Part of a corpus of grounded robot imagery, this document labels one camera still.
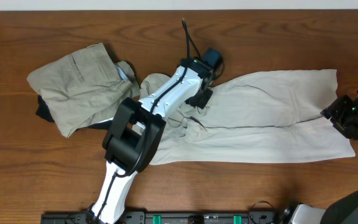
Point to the light grey t-shirt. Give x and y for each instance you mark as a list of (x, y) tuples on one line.
[(262, 117)]

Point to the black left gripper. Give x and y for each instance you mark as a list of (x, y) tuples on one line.
[(199, 98)]

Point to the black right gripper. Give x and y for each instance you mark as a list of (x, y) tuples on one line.
[(335, 111)]

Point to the folded khaki shorts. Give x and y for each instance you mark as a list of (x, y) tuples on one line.
[(84, 88)]

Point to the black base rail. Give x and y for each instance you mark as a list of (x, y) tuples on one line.
[(253, 216)]

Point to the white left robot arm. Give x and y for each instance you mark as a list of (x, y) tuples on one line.
[(137, 127)]

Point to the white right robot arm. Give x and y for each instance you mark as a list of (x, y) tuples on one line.
[(343, 211)]

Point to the black garment under shorts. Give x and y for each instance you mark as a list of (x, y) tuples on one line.
[(43, 110)]

